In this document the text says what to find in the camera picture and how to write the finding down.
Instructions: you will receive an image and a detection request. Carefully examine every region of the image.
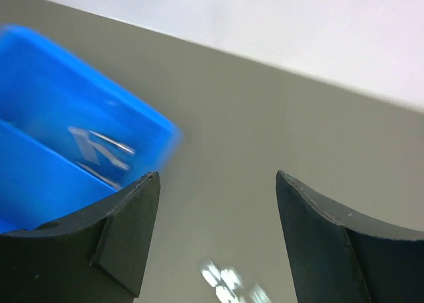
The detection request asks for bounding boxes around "blue plastic compartment bin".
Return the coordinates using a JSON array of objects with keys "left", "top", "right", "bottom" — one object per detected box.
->
[{"left": 1, "top": 24, "right": 182, "bottom": 232}]

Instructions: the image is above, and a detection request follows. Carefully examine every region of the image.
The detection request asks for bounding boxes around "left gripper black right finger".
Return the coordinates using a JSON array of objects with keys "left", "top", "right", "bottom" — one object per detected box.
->
[{"left": 276, "top": 171, "right": 423, "bottom": 302}]

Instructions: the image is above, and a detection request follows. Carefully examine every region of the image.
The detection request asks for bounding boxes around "zinc t-slot nut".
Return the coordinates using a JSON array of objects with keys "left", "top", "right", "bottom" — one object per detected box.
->
[
  {"left": 220, "top": 267, "right": 244, "bottom": 290},
  {"left": 248, "top": 283, "right": 272, "bottom": 303},
  {"left": 215, "top": 285, "right": 246, "bottom": 303},
  {"left": 199, "top": 259, "right": 225, "bottom": 288}
]

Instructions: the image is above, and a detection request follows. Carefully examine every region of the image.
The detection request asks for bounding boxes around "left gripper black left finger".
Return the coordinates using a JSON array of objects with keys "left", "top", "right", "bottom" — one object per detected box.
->
[{"left": 1, "top": 172, "right": 160, "bottom": 302}]

